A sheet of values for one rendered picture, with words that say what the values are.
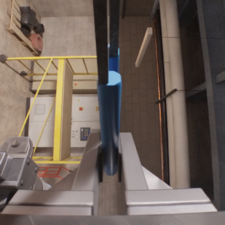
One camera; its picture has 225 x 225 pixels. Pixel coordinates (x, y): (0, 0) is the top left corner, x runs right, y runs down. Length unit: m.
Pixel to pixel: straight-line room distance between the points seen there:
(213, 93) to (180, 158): 1.25
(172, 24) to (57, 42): 3.12
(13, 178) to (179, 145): 3.03
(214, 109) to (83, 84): 2.87
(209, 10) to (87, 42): 3.04
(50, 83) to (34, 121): 1.04
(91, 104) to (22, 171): 3.67
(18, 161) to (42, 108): 3.93
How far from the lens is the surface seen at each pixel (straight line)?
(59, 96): 2.96
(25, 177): 0.27
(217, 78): 3.31
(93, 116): 3.85
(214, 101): 3.25
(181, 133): 3.16
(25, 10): 4.28
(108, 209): 4.67
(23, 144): 0.36
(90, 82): 4.12
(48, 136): 4.08
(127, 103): 4.36
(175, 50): 3.54
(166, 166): 3.88
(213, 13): 4.02
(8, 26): 4.03
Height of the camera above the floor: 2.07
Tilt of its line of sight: 1 degrees up
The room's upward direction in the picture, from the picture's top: 90 degrees clockwise
